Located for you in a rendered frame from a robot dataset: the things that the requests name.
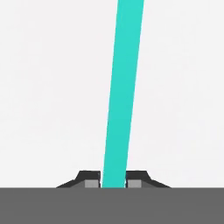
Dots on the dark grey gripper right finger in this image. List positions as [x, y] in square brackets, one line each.
[137, 176]

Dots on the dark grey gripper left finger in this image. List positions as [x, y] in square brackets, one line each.
[87, 176]

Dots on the turquoise spatula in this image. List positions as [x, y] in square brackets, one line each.
[124, 93]

